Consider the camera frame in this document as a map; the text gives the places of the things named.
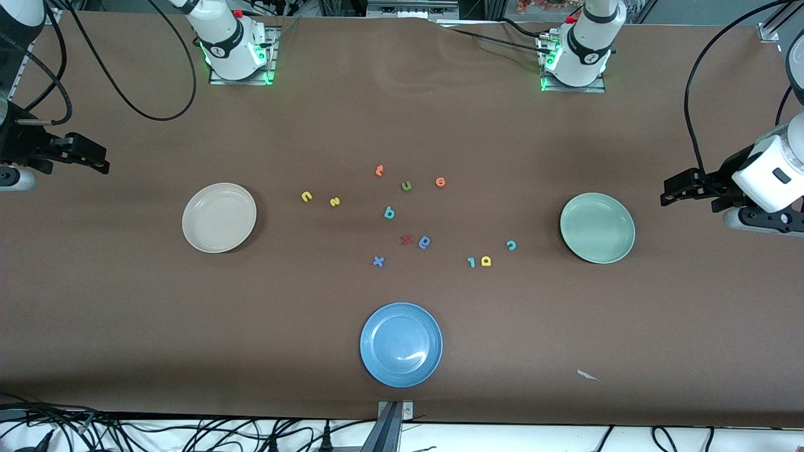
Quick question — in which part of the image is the grey metal box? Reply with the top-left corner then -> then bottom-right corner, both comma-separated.
366,0 -> 460,19

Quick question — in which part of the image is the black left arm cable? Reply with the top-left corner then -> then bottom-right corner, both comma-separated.
683,0 -> 795,189

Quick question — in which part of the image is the beige round plate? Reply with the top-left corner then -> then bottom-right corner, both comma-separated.
182,183 -> 258,254

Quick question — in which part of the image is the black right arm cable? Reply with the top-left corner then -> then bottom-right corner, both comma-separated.
16,0 -> 198,126

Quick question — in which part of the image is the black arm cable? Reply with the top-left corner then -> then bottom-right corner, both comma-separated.
16,0 -> 198,126
683,0 -> 795,189

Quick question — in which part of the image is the black camera pole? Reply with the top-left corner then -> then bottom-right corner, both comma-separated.
359,402 -> 403,452

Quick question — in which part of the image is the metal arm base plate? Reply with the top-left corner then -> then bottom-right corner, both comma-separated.
539,35 -> 607,94
209,25 -> 278,86

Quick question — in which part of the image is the black base cable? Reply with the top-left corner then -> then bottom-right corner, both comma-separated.
449,26 -> 546,52
499,17 -> 557,40

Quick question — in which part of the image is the green round plate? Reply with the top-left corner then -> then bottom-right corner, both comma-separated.
560,192 -> 636,264

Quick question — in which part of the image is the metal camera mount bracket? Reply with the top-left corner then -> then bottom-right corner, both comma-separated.
377,401 -> 414,422

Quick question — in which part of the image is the aluminium side rail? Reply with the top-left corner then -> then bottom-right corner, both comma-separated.
5,50 -> 32,104

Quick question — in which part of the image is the blue round plate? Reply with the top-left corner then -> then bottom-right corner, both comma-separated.
360,303 -> 443,388

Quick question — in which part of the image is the orange patterned object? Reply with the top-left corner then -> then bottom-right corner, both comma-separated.
515,0 -> 579,14

